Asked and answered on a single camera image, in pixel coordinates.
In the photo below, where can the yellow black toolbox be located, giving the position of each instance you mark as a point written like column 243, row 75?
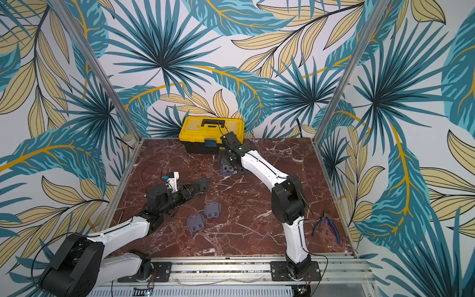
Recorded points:
column 202, row 135

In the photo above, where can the right aluminium frame post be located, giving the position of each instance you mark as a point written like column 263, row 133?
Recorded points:
column 368, row 30

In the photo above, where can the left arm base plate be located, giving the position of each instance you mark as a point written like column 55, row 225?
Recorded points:
column 153, row 272

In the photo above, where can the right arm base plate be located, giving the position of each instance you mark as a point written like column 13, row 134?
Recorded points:
column 283, row 271

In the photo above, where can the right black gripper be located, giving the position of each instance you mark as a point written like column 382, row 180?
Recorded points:
column 227, row 162

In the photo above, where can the lavender stand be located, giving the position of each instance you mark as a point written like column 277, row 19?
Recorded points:
column 212, row 210
column 196, row 223
column 228, row 166

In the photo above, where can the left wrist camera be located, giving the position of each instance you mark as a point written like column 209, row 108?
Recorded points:
column 171, row 179

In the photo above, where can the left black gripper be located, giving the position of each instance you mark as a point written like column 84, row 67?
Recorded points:
column 185, row 192

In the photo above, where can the dark grey stand far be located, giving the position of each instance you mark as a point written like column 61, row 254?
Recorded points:
column 202, row 185

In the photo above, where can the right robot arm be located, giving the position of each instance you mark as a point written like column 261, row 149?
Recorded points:
column 288, row 203

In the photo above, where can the aluminium front rail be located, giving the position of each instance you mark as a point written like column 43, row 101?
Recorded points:
column 339, row 268

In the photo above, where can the white perforated vent panel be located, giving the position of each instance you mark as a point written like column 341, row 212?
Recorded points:
column 202, row 291

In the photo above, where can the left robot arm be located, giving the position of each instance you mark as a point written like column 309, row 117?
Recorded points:
column 83, row 263

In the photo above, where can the left aluminium frame post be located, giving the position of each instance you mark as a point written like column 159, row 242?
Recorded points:
column 66, row 17

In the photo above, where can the aluminium frame post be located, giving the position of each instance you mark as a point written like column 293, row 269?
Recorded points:
column 368, row 30
column 66, row 17

